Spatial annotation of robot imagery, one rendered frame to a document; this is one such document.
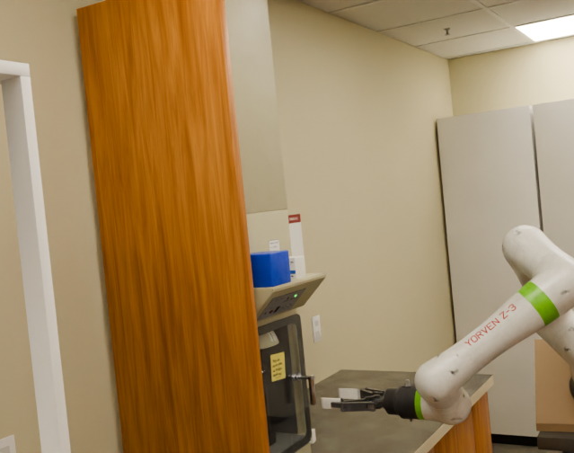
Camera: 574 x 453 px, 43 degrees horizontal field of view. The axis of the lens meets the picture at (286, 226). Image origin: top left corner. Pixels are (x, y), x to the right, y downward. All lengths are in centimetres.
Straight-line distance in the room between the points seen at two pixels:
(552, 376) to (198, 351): 119
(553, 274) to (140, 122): 117
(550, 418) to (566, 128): 263
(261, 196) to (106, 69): 56
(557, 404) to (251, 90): 137
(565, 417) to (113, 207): 152
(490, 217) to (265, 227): 294
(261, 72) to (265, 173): 31
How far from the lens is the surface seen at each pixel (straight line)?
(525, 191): 484
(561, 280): 198
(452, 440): 278
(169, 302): 203
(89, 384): 219
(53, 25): 222
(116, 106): 212
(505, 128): 487
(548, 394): 254
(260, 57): 223
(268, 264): 195
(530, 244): 206
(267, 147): 218
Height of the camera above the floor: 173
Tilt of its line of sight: 2 degrees down
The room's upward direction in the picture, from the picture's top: 6 degrees counter-clockwise
